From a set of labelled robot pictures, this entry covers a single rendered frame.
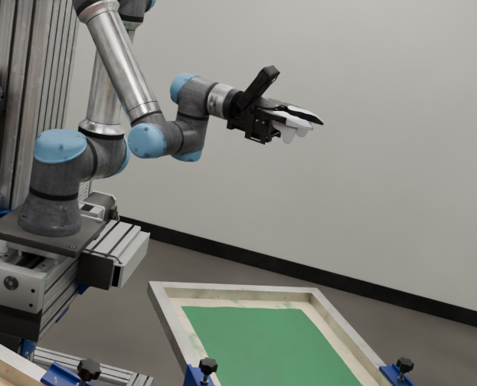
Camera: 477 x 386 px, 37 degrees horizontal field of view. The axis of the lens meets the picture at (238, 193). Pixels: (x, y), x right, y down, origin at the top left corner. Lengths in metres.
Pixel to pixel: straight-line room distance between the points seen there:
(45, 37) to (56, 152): 0.33
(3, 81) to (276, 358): 1.03
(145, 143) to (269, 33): 3.24
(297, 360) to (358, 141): 2.85
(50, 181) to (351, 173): 3.28
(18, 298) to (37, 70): 0.57
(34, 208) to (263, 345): 0.76
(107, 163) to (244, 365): 0.65
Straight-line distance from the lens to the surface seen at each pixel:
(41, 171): 1.73
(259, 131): 1.54
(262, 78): 1.53
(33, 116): 1.91
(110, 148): 1.81
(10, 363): 1.44
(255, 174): 4.86
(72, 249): 1.70
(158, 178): 5.02
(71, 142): 1.71
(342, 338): 2.23
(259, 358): 2.02
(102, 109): 1.79
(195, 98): 1.61
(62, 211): 1.75
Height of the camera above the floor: 1.95
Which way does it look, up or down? 17 degrees down
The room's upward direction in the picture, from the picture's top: 12 degrees clockwise
